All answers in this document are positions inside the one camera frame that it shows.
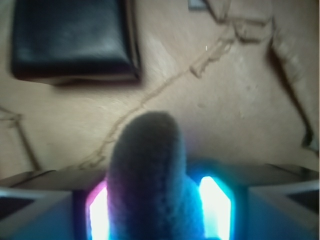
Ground gray plush donkey toy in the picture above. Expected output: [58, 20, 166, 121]
[106, 111, 205, 240]

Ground black leather wallet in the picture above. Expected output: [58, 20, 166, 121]
[10, 0, 141, 85]

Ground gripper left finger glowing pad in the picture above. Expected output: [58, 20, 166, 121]
[0, 170, 109, 240]

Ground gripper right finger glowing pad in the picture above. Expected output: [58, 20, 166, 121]
[189, 162, 320, 240]

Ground brown paper bag bin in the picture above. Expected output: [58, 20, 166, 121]
[0, 0, 320, 176]

